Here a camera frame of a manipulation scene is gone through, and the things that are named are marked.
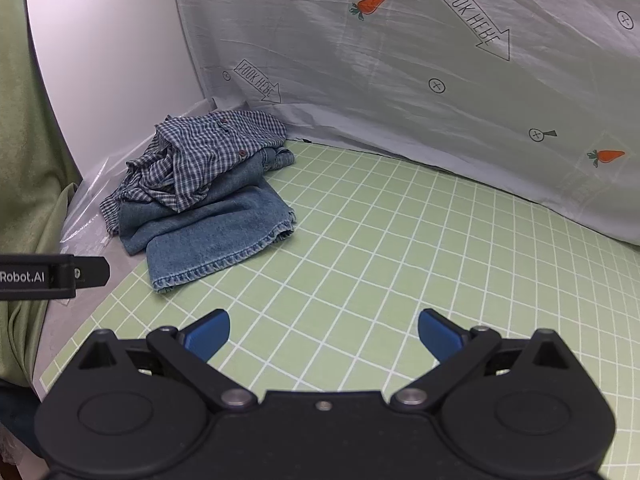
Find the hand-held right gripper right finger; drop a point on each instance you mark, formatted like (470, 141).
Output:
(436, 335)

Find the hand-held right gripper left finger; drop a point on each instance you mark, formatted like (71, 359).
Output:
(211, 332)

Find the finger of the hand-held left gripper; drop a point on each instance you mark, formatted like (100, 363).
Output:
(92, 271)

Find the blue plaid shirt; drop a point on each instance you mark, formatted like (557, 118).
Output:
(197, 160)
(400, 270)

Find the blue denim jeans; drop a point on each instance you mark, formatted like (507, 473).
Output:
(215, 232)

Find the green curtain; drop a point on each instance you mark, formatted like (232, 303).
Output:
(25, 150)

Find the white board panel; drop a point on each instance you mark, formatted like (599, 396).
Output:
(115, 70)

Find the grey carrot printed sheet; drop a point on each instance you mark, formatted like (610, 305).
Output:
(400, 85)

